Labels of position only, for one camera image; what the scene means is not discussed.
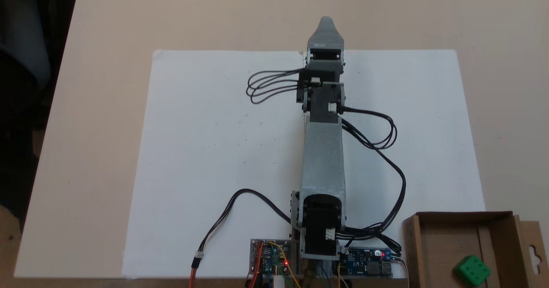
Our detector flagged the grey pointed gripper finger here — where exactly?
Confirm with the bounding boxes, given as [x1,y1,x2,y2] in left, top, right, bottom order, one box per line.
[308,16,345,50]

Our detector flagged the green dice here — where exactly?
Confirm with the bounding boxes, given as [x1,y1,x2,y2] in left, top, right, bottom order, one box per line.
[453,255,492,287]

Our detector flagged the large white paper sheet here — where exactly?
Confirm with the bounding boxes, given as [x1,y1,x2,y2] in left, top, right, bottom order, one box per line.
[121,49,486,279]

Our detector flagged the blue circuit board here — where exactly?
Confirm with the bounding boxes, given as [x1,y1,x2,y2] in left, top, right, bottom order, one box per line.
[339,247,393,277]

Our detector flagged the brown cardboard box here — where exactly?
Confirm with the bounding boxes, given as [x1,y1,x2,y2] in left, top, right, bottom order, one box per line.
[402,211,549,288]

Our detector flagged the dark upholstered chair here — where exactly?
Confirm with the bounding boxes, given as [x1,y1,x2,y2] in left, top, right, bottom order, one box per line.
[0,0,81,233]

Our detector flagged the short looped black servo cable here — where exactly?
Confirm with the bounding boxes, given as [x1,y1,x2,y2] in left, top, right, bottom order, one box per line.
[246,68,310,105]

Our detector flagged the long black servo cable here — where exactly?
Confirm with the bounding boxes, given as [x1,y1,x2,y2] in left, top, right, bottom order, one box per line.
[337,107,407,258]

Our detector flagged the black cable with white connector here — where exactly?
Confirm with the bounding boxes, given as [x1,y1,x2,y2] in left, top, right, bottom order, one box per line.
[192,189,293,268]

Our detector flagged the yellow jumper wire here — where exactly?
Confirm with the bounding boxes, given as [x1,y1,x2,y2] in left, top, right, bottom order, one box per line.
[268,242,301,288]

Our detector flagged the circuit board with orange wires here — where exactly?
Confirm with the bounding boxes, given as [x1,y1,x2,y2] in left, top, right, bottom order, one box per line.
[250,239,296,276]

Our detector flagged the orange wire bundle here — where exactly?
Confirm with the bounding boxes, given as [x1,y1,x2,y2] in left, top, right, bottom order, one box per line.
[190,241,265,288]

